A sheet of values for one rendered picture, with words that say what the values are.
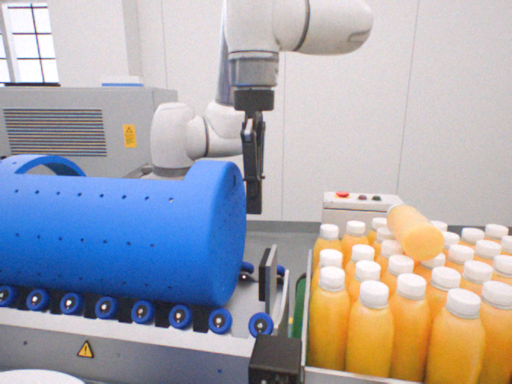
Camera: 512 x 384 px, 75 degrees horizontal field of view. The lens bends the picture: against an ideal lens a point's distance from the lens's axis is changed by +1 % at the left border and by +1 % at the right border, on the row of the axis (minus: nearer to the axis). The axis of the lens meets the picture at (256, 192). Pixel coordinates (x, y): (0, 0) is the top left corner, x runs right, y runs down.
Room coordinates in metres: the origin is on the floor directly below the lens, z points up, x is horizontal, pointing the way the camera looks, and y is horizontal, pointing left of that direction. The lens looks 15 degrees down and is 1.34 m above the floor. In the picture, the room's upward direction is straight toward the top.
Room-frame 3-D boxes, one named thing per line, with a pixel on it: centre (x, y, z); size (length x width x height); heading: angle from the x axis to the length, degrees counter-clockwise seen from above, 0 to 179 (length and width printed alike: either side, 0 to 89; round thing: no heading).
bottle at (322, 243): (0.68, -0.16, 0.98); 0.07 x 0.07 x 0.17
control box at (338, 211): (0.86, -0.28, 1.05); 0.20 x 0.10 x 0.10; 79
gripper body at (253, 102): (0.63, 0.00, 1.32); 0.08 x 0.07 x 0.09; 169
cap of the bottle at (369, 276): (0.50, -0.19, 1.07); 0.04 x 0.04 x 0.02
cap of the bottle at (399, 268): (0.53, -0.25, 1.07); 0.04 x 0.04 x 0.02
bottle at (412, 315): (0.46, -0.24, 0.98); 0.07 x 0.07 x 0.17
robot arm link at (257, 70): (0.63, 0.00, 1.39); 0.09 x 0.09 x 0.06
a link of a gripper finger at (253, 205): (0.63, 0.00, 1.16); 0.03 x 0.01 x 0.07; 79
